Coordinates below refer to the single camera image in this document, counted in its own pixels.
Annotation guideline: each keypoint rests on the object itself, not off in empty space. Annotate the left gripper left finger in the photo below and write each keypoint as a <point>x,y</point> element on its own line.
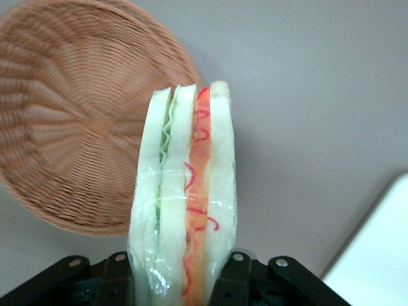
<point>63,280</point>

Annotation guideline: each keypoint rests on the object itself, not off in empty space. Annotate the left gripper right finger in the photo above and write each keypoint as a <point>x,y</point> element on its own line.
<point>271,283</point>

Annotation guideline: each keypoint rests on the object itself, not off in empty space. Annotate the triangular sandwich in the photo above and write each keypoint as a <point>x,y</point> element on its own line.
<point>178,191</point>

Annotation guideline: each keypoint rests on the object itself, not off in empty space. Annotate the cream rectangular plastic tray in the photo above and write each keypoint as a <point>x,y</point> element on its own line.
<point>376,242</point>

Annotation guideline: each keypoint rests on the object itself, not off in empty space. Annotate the round brown wicker basket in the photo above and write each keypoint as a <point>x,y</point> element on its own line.
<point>79,127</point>

